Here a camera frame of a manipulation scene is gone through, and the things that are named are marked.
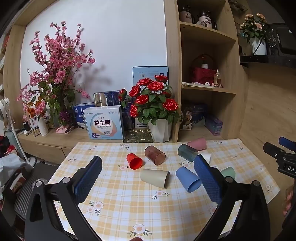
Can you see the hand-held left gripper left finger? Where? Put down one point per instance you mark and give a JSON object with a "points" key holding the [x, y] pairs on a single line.
{"points": [[87, 178]]}

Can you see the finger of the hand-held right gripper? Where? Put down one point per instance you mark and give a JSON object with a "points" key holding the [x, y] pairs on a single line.
{"points": [[286, 142], [272, 150]]}

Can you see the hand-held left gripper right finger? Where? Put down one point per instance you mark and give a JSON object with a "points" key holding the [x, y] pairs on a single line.
{"points": [[208, 180]]}

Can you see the blue plastic cup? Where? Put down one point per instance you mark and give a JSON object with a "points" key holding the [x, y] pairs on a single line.
{"points": [[187, 179]]}

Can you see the white plastic cup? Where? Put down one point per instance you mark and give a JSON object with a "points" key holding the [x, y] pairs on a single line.
{"points": [[207, 157]]}

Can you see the green plastic cup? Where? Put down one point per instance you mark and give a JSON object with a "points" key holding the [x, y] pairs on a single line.
{"points": [[230, 172]]}

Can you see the teal translucent cup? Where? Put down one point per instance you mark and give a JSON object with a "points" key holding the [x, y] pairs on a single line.
{"points": [[187, 151]]}

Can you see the pink plastic cup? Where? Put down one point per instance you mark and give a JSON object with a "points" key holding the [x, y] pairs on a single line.
{"points": [[197, 143]]}

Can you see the red plastic cup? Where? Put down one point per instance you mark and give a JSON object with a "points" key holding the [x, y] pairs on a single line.
{"points": [[135, 162]]}

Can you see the beige plastic cup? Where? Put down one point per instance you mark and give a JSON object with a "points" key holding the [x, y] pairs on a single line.
{"points": [[153, 178]]}

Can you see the brown translucent cup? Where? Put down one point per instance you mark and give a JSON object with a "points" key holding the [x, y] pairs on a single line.
{"points": [[154, 154]]}

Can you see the person's right hand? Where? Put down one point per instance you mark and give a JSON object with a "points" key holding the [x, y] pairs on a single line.
{"points": [[291, 199]]}

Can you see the yellow plaid floral tablecloth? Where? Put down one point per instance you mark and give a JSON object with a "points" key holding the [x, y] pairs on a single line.
{"points": [[120, 199]]}

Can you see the wooden low cabinet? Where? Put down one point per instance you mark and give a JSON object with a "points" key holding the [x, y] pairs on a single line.
{"points": [[50, 143]]}

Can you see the pink cloth bundle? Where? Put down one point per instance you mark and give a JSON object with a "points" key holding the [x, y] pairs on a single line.
{"points": [[66, 129]]}

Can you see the purple box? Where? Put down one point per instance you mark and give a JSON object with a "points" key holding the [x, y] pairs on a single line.
{"points": [[214, 126]]}

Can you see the white and blue box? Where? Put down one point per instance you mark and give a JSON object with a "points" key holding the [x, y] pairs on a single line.
{"points": [[104, 122]]}

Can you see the green patterned tray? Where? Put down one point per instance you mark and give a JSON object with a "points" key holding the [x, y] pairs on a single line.
{"points": [[136, 136]]}

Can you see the blue tissue pack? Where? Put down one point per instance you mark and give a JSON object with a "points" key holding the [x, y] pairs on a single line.
{"points": [[79, 114]]}

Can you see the blue illustrated box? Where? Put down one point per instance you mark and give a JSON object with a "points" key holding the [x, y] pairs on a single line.
{"points": [[194, 115]]}

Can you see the white ribbed vase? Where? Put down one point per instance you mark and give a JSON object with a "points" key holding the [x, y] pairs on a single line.
{"points": [[43, 126]]}

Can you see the white faceted flower pot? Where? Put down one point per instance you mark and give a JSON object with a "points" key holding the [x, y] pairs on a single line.
{"points": [[159, 129]]}

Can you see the row of small bottles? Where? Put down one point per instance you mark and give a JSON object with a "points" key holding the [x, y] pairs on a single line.
{"points": [[34, 129]]}

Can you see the grey plastic bag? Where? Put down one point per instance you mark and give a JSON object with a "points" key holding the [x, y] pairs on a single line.
{"points": [[11, 169]]}

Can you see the dark blue gift box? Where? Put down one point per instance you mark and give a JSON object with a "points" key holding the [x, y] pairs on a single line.
{"points": [[111, 98]]}

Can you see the glass perfume bottle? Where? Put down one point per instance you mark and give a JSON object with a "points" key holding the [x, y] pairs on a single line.
{"points": [[217, 80]]}

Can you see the stack of papers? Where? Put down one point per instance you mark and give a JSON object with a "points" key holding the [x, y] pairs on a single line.
{"points": [[194, 84]]}

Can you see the white round flower pot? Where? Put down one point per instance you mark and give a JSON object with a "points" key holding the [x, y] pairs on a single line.
{"points": [[258, 47]]}

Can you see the red rose bouquet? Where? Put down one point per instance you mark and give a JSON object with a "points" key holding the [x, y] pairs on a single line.
{"points": [[152, 97]]}

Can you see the white standing fan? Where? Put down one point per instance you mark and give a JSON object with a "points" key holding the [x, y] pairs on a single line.
{"points": [[9, 115]]}

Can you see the black device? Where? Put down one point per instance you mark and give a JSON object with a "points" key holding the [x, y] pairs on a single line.
{"points": [[282, 39]]}

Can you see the wooden shelf unit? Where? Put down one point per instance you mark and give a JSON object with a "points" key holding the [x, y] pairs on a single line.
{"points": [[173, 69]]}

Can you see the light blue tall box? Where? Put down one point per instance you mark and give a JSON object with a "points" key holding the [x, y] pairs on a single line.
{"points": [[143, 73]]}

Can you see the pink rose plant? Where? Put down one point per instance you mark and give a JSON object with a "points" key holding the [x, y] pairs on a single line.
{"points": [[253, 25]]}

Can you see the pink blossom flower arrangement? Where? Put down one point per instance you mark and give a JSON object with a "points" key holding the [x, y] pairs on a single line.
{"points": [[57, 60]]}

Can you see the white lettered jar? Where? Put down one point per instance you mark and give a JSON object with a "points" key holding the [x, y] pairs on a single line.
{"points": [[204, 19]]}

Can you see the dark lettered jar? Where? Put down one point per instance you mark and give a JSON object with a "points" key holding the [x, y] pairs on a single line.
{"points": [[186, 14]]}

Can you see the white wall socket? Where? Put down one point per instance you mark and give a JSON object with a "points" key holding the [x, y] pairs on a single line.
{"points": [[80, 86]]}

